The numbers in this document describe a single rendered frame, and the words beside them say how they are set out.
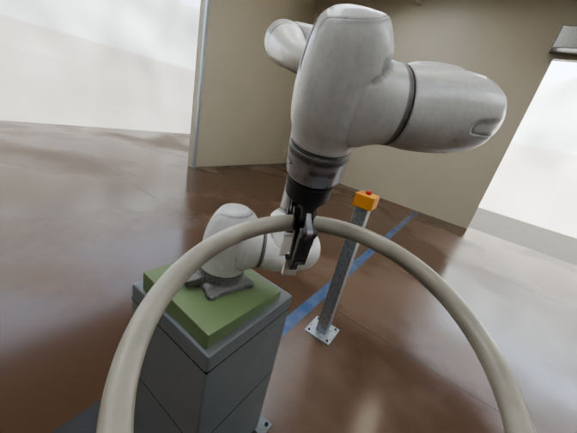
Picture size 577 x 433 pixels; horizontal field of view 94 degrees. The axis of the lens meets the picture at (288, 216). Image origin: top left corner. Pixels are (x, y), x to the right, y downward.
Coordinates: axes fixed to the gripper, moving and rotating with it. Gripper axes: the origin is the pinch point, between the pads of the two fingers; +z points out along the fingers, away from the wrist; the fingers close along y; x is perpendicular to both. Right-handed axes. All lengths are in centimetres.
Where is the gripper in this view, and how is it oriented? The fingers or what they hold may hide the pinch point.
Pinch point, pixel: (289, 254)
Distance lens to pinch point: 56.6
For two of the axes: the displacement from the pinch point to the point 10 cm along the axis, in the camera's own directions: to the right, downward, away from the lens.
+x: 9.8, 0.4, 2.0
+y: 1.2, 6.9, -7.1
